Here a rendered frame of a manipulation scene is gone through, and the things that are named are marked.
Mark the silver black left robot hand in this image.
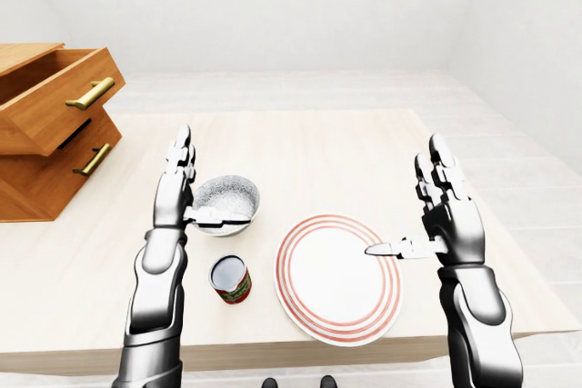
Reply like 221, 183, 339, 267
152, 124, 252, 231

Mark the open wooden drawer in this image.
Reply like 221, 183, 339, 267
0, 46, 126, 157

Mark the brass drawer handle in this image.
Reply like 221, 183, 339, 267
65, 76, 116, 111
72, 143, 113, 177

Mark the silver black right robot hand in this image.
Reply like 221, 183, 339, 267
364, 133, 486, 267

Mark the white plate with red rings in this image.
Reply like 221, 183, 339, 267
274, 214, 404, 347

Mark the red and green food tin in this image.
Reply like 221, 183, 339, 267
208, 254, 253, 306

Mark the closed wooden drawer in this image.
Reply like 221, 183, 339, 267
0, 108, 123, 220

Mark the speckled grey patterned bowl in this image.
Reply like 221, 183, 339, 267
191, 174, 261, 239

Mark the wooden cabinet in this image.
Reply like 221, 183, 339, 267
0, 42, 124, 224

